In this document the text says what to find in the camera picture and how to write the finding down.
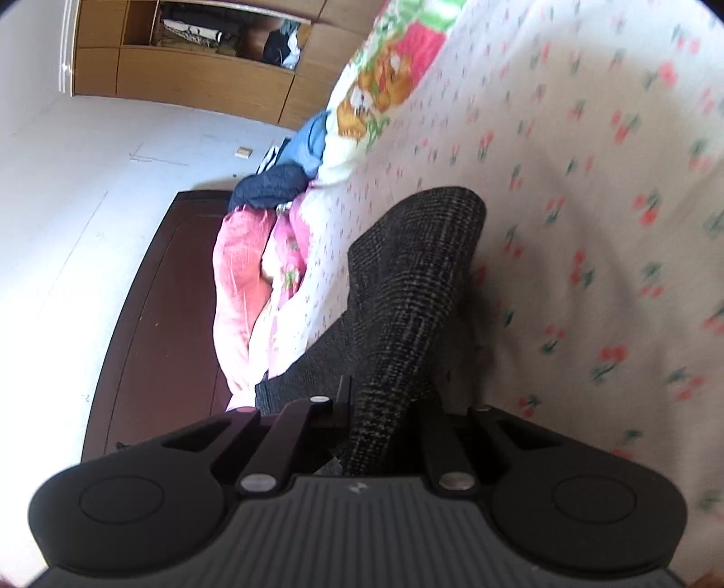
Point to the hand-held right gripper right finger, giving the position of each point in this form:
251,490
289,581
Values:
447,452

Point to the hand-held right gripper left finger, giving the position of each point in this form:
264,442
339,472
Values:
345,408

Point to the dark grey pants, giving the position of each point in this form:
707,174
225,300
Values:
407,294

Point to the pink quilt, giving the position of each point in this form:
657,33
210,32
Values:
243,282

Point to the navy blue cloth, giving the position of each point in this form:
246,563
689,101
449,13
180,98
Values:
266,186

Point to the cherry print bed blanket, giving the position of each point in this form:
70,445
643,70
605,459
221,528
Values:
565,226

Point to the light blue cloth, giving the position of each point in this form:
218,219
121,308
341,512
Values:
308,141

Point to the small tan block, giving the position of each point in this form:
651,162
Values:
244,152

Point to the clothes in wardrobe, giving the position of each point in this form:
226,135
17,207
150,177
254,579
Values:
285,45

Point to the wooden wardrobe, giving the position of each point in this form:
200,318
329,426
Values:
186,73

